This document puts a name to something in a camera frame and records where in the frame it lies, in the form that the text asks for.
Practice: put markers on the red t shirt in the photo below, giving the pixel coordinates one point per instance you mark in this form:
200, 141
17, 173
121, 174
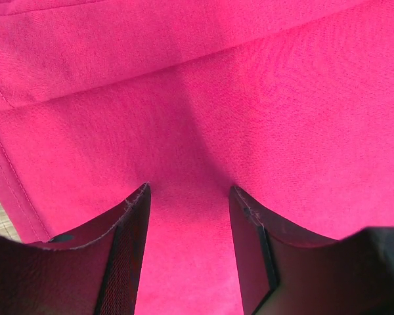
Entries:
291, 100

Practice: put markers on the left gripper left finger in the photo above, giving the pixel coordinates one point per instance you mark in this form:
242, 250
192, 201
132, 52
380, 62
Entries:
92, 269

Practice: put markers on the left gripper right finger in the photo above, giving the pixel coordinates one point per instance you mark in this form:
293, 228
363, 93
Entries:
284, 268

